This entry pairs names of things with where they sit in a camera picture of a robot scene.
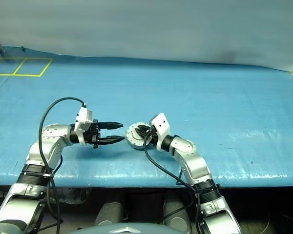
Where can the yellow tape double square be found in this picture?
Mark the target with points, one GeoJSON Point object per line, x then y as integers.
{"type": "Point", "coordinates": [15, 73]}

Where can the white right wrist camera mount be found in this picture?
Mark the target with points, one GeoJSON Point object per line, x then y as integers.
{"type": "Point", "coordinates": [162, 123]}

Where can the blue table cover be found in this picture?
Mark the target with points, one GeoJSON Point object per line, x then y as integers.
{"type": "Point", "coordinates": [185, 97]}

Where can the grey rounded shape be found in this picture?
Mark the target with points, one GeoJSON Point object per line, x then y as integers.
{"type": "Point", "coordinates": [177, 213]}
{"type": "Point", "coordinates": [111, 212]}

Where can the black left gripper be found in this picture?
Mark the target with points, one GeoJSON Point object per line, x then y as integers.
{"type": "Point", "coordinates": [92, 135]}

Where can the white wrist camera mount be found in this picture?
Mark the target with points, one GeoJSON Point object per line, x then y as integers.
{"type": "Point", "coordinates": [84, 117]}
{"type": "Point", "coordinates": [162, 123]}

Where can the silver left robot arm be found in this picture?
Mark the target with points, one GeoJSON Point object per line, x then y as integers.
{"type": "Point", "coordinates": [51, 131]}

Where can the round silver housing lid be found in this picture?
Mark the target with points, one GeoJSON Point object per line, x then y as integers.
{"type": "Point", "coordinates": [131, 133]}

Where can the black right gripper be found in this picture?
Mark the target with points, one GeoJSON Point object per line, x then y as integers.
{"type": "Point", "coordinates": [152, 135]}

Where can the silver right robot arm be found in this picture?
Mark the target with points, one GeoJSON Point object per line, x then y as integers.
{"type": "Point", "coordinates": [195, 161]}

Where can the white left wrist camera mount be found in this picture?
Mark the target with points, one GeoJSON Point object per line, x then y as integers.
{"type": "Point", "coordinates": [84, 117]}

